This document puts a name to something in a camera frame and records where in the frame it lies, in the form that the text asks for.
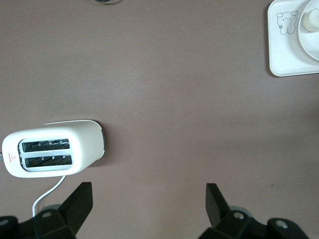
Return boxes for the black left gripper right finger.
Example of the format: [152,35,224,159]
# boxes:
[200,182,271,239]

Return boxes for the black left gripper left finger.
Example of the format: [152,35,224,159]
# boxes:
[32,182,94,239]

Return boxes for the round cream plate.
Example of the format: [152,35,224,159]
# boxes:
[297,0,319,62]

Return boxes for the small white steamed bun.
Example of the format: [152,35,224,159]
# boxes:
[301,6,319,33]

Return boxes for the cream rabbit print tray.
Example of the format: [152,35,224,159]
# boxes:
[267,0,319,78]

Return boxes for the cream two-slot toaster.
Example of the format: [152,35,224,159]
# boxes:
[0,119,107,179]

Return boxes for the white toaster power cable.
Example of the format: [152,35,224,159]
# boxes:
[32,175,68,218]

